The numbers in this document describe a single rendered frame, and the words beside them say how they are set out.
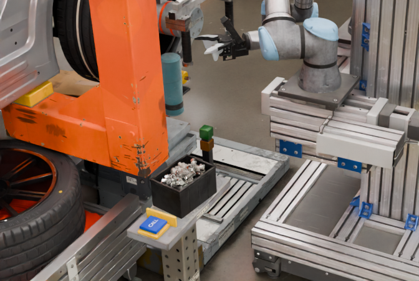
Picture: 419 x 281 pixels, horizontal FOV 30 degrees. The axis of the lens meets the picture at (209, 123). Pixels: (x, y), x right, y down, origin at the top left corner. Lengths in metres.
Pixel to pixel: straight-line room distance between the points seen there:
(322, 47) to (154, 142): 0.69
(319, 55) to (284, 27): 0.15
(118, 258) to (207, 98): 1.66
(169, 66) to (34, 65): 0.54
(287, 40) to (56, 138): 0.97
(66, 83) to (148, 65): 2.08
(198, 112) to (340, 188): 1.25
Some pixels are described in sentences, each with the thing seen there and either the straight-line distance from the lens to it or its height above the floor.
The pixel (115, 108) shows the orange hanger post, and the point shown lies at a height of 0.79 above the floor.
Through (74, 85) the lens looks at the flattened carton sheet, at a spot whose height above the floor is 0.01.
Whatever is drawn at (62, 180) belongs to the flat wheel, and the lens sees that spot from 2.92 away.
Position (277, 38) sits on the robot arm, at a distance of 2.63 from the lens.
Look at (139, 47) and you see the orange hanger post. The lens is 2.61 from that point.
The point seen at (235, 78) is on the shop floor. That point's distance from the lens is 4.62.
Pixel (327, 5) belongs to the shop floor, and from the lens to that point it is 5.64.
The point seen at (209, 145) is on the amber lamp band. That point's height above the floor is 0.60.
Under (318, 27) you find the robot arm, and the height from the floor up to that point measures 1.05.
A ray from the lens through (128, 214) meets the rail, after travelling 2.95.
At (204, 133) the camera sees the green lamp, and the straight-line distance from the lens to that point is 2.82.
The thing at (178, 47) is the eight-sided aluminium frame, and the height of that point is 0.65.
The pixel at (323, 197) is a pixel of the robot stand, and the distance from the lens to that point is 3.24.
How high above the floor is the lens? 2.09
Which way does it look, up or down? 30 degrees down
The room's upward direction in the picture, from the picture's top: 3 degrees counter-clockwise
